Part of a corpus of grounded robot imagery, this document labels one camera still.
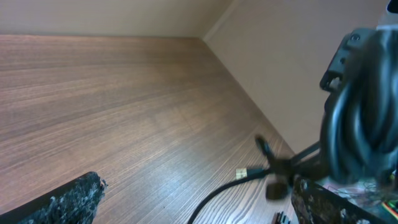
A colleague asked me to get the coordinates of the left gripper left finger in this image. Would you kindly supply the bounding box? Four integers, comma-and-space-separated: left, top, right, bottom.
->
1, 172, 108, 224

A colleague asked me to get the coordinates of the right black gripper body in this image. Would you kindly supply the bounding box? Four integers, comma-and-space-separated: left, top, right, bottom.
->
320, 28, 376, 92

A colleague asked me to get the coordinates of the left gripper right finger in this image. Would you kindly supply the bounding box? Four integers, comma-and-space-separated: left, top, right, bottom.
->
291, 177, 385, 224

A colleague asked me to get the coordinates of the thick black USB cable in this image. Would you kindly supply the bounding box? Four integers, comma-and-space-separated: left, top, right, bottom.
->
254, 29, 398, 200

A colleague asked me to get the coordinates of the thin black USB cable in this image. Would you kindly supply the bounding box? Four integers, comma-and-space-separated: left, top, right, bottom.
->
186, 167, 274, 224

